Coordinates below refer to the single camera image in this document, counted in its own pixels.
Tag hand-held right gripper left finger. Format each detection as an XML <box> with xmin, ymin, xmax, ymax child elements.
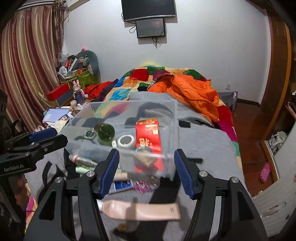
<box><xmin>24</xmin><ymin>148</ymin><xmax>121</xmax><ymax>241</ymax></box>

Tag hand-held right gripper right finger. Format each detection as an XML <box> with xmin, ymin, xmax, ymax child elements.
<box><xmin>173</xmin><ymin>148</ymin><xmax>269</xmax><ymax>241</ymax></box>

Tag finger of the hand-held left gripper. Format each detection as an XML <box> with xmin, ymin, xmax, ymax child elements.
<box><xmin>7</xmin><ymin>127</ymin><xmax>58</xmax><ymax>149</ymax></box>
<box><xmin>30</xmin><ymin>134</ymin><xmax>68</xmax><ymax>161</ymax></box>

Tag light green tube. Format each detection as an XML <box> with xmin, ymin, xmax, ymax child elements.
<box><xmin>75</xmin><ymin>166</ymin><xmax>94</xmax><ymax>175</ymax></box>

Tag braided rope bracelet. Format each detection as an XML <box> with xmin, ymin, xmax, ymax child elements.
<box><xmin>72</xmin><ymin>155</ymin><xmax>97</xmax><ymax>166</ymax></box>

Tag white tape roll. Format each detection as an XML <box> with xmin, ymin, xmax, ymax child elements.
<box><xmin>117</xmin><ymin>134</ymin><xmax>136</xmax><ymax>149</ymax></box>

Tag blue tape roll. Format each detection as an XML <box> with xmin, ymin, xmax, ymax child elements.
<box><xmin>135</xmin><ymin>146</ymin><xmax>153</xmax><ymax>154</ymax></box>

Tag green glass bottle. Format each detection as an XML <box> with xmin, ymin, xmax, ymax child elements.
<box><xmin>94</xmin><ymin>123</ymin><xmax>116</xmax><ymax>146</ymax></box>

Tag beige squeeze tube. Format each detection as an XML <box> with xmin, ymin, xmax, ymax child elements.
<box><xmin>97</xmin><ymin>201</ymin><xmax>181</xmax><ymax>220</ymax></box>

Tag clear plastic storage box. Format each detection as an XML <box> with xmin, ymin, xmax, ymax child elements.
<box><xmin>63</xmin><ymin>99</ymin><xmax>180</xmax><ymax>179</ymax></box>

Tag beige cosmetic stick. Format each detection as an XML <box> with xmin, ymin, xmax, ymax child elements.
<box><xmin>113</xmin><ymin>170</ymin><xmax>130</xmax><ymax>181</ymax></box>

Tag blue white sachet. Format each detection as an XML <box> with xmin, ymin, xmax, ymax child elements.
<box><xmin>109</xmin><ymin>179</ymin><xmax>134</xmax><ymax>194</ymax></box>

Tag cream paper book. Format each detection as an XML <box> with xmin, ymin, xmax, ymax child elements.
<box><xmin>54</xmin><ymin>119</ymin><xmax>70</xmax><ymax>133</ymax></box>

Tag light blue book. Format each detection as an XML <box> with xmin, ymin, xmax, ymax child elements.
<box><xmin>42</xmin><ymin>108</ymin><xmax>73</xmax><ymax>123</ymax></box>

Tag grey blanket black print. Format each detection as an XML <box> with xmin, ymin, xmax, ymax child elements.
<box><xmin>24</xmin><ymin>91</ymin><xmax>245</xmax><ymax>241</ymax></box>

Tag pink patterned sachet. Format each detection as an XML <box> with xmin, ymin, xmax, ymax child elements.
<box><xmin>133</xmin><ymin>179</ymin><xmax>160</xmax><ymax>193</ymax></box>

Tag long red box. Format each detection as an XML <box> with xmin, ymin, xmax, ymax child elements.
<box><xmin>46</xmin><ymin>83</ymin><xmax>71</xmax><ymax>101</ymax></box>

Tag pink bunny toy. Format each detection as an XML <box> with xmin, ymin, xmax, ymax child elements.
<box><xmin>72</xmin><ymin>79</ymin><xmax>85</xmax><ymax>105</ymax></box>

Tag red jacket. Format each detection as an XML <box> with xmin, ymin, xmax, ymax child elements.
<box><xmin>84</xmin><ymin>81</ymin><xmax>118</xmax><ymax>100</ymax></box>

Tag green cardboard box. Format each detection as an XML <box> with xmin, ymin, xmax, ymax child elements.
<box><xmin>59</xmin><ymin>70</ymin><xmax>97</xmax><ymax>86</ymax></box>

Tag heap of assorted toiletries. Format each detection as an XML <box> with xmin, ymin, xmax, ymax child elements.
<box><xmin>57</xmin><ymin>54</ymin><xmax>90</xmax><ymax>79</ymax></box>

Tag dark purple garment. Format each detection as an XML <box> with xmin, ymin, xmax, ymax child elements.
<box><xmin>91</xmin><ymin>86</ymin><xmax>116</xmax><ymax>102</ymax></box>

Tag brown striped curtain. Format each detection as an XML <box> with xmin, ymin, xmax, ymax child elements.
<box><xmin>0</xmin><ymin>5</ymin><xmax>65</xmax><ymax>132</ymax></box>

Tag pink clog shoe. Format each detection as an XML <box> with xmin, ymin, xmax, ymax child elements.
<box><xmin>259</xmin><ymin>162</ymin><xmax>271</xmax><ymax>183</ymax></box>

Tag orange padded jacket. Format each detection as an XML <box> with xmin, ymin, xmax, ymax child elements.
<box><xmin>137</xmin><ymin>74</ymin><xmax>220</xmax><ymax>123</ymax></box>

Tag grey purple bag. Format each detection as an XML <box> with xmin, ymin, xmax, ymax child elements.
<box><xmin>218</xmin><ymin>91</ymin><xmax>238</xmax><ymax>114</ymax></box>

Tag grey plush pillow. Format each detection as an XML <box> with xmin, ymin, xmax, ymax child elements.
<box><xmin>76</xmin><ymin>50</ymin><xmax>99</xmax><ymax>77</ymax></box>

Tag white plastic basket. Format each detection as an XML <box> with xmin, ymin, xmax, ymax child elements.
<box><xmin>252</xmin><ymin>171</ymin><xmax>296</xmax><ymax>230</ymax></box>

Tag white sneakers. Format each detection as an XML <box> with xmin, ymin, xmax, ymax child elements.
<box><xmin>269</xmin><ymin>131</ymin><xmax>288</xmax><ymax>154</ymax></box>

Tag colourful patchwork quilt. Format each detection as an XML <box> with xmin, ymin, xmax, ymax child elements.
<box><xmin>25</xmin><ymin>66</ymin><xmax>243</xmax><ymax>220</ymax></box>

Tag wooden wardrobe shelves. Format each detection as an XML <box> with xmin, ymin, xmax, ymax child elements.
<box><xmin>285</xmin><ymin>90</ymin><xmax>296</xmax><ymax>121</ymax></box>

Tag brown wooden door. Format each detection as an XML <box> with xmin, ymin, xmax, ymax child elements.
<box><xmin>259</xmin><ymin>0</ymin><xmax>296</xmax><ymax>144</ymax></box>

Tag small black monitor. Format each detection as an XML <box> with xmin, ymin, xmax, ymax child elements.
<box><xmin>135</xmin><ymin>17</ymin><xmax>166</xmax><ymax>39</ymax></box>

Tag large black television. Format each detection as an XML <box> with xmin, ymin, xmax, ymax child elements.
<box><xmin>121</xmin><ymin>0</ymin><xmax>176</xmax><ymax>22</ymax></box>

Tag dried straw wall ornament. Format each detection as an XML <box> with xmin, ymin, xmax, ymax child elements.
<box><xmin>52</xmin><ymin>0</ymin><xmax>70</xmax><ymax>54</ymax></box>

